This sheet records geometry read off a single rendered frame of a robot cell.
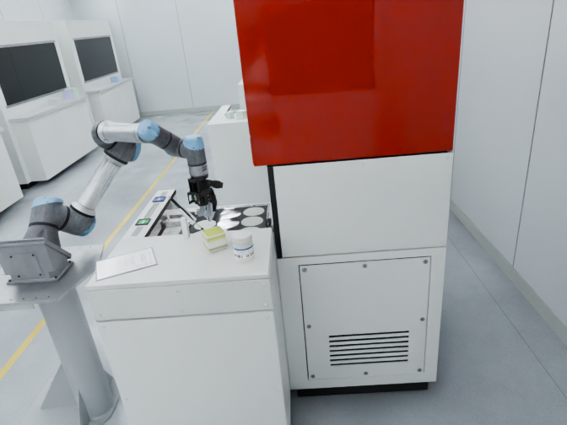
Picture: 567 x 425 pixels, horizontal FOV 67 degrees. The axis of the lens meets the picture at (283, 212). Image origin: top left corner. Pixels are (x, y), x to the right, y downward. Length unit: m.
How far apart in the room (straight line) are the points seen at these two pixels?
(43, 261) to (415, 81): 1.59
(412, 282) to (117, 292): 1.17
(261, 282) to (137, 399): 0.72
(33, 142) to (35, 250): 4.37
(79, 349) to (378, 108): 1.67
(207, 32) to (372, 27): 8.35
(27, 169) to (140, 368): 4.95
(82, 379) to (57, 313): 0.38
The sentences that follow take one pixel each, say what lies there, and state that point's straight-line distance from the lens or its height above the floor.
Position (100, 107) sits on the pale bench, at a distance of 8.22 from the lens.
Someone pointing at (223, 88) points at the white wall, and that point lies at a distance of 9.86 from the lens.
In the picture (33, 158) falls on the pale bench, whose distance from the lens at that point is 6.37.
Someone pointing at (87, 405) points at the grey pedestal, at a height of 0.11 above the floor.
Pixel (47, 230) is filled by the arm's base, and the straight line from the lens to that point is 2.05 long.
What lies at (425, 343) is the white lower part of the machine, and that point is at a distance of 2.16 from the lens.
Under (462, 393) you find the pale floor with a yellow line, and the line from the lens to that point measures 2.42.
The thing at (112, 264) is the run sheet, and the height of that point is 0.97.
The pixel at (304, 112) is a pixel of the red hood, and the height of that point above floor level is 1.41.
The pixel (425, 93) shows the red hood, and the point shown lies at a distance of 1.64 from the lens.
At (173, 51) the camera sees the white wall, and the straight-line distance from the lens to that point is 9.98.
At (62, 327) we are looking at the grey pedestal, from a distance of 2.18.
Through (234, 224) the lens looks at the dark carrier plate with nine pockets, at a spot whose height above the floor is 0.90.
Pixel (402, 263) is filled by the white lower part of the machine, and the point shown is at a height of 0.75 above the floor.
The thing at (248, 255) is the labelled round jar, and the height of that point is 0.99.
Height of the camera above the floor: 1.72
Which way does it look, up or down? 24 degrees down
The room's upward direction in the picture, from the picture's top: 5 degrees counter-clockwise
